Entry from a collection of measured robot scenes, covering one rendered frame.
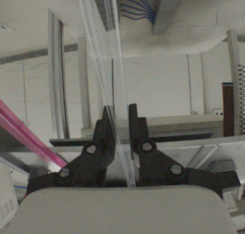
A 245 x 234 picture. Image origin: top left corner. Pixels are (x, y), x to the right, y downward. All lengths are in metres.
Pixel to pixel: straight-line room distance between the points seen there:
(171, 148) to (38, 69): 2.29
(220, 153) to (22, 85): 2.49
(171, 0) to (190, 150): 0.35
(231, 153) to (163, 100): 1.68
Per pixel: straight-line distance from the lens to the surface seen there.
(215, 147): 0.22
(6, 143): 0.27
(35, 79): 2.38
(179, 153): 0.21
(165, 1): 0.43
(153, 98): 1.88
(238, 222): 0.66
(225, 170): 0.29
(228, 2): 0.58
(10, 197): 1.41
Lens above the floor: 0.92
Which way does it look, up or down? 3 degrees up
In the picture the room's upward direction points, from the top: 176 degrees clockwise
